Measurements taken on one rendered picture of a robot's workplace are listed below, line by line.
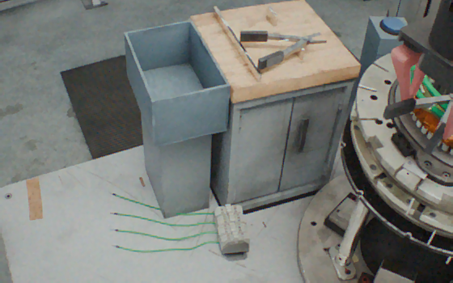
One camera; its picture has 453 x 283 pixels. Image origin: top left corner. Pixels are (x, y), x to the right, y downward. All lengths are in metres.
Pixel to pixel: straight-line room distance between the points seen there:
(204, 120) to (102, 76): 1.72
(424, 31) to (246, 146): 0.39
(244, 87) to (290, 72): 0.07
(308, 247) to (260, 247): 0.08
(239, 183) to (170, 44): 0.24
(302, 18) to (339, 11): 2.12
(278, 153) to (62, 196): 0.39
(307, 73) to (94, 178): 0.44
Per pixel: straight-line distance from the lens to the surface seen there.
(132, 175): 1.04
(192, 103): 0.77
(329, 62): 0.84
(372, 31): 1.01
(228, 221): 0.93
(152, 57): 0.91
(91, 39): 2.75
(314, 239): 0.94
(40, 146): 2.24
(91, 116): 2.30
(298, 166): 0.95
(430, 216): 0.68
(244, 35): 0.82
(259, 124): 0.84
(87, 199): 1.01
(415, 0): 1.18
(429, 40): 0.56
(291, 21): 0.91
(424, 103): 0.63
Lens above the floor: 1.56
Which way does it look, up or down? 44 degrees down
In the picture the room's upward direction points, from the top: 4 degrees clockwise
